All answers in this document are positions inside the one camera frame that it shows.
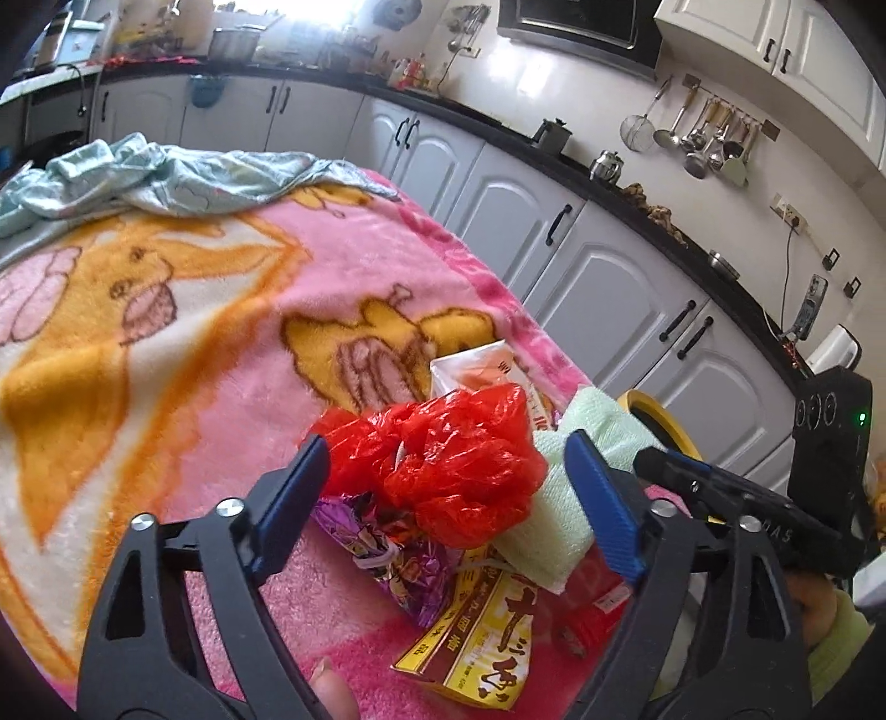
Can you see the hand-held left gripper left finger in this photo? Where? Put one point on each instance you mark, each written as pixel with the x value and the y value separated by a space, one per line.
pixel 304 478

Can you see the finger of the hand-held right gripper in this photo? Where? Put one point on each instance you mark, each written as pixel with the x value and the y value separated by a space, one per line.
pixel 682 467

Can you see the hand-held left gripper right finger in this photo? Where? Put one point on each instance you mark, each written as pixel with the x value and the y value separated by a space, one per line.
pixel 602 498

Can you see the yellow trash bin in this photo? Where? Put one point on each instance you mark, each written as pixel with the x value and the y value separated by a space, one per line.
pixel 664 415

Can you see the light green towel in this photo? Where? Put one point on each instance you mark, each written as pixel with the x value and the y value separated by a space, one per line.
pixel 547 526

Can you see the small red packet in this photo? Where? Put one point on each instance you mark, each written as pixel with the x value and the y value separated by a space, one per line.
pixel 595 623

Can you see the purple foil wrapper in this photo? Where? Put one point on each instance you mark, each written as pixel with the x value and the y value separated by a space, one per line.
pixel 408 574

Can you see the red plastic bag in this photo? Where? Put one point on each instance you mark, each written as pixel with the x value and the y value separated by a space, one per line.
pixel 450 457

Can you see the white orange snack packet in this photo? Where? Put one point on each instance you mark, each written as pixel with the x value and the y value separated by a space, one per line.
pixel 477 367

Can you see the yellow seasoning packet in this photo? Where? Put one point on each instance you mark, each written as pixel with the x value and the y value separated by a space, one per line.
pixel 484 644

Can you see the person's right forearm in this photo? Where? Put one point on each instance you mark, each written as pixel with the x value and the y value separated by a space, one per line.
pixel 841 651

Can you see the person's right hand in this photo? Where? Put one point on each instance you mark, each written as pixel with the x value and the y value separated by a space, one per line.
pixel 813 613

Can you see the person's left hand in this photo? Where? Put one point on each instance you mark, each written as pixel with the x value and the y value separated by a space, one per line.
pixel 333 692

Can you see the white electric kettle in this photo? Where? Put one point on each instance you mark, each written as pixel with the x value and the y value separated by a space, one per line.
pixel 839 349

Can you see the red phone tripod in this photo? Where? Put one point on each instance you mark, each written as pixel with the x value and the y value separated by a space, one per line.
pixel 789 349

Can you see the printed pink blanket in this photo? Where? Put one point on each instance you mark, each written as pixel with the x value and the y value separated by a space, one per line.
pixel 207 346

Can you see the smartphone on stand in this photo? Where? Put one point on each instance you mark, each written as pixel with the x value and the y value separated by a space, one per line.
pixel 810 308

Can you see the white lower cabinets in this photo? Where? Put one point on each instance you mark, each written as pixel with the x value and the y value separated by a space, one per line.
pixel 609 277

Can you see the white cabinets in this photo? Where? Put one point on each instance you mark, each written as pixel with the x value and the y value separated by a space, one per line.
pixel 609 277
pixel 782 48

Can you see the steel bowl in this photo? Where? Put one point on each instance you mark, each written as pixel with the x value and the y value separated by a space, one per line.
pixel 723 264

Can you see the brown dried roots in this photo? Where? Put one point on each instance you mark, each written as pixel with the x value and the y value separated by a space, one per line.
pixel 657 214

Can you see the steel teapot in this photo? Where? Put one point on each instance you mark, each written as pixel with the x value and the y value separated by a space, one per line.
pixel 607 167

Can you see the row of hanging steel utensils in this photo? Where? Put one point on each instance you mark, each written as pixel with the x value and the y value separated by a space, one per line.
pixel 713 149

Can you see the light blue cloth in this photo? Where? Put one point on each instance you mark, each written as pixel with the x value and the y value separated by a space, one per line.
pixel 173 180

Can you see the steel mesh strainer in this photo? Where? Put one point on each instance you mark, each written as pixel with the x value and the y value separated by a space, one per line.
pixel 638 131

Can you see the black lidded jug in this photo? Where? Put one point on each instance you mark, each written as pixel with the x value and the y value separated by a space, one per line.
pixel 552 137

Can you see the blue hanging holder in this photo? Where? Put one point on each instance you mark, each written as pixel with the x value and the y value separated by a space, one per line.
pixel 205 91

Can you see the cluster of condiment bottles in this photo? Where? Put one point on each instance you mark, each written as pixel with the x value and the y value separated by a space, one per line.
pixel 414 73

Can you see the white upper cabinets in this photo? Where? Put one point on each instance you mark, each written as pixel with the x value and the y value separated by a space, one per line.
pixel 782 48

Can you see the steel cooking pot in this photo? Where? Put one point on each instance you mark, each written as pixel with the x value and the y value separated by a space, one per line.
pixel 234 43

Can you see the black range hood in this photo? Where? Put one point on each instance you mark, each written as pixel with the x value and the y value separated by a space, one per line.
pixel 574 24

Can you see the hanging kitchen tools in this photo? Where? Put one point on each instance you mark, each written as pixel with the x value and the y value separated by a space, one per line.
pixel 467 24

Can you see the white countertop appliance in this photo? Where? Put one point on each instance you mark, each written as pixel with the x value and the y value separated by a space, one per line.
pixel 62 41

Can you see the black wall hook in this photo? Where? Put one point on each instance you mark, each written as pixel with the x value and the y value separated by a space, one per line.
pixel 855 286
pixel 830 259

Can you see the white wall socket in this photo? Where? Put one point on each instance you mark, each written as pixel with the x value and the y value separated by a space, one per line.
pixel 789 211

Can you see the wall utensil rail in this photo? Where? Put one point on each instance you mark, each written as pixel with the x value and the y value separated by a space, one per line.
pixel 768 127

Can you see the small wall fan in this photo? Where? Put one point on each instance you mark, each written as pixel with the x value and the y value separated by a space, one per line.
pixel 401 12

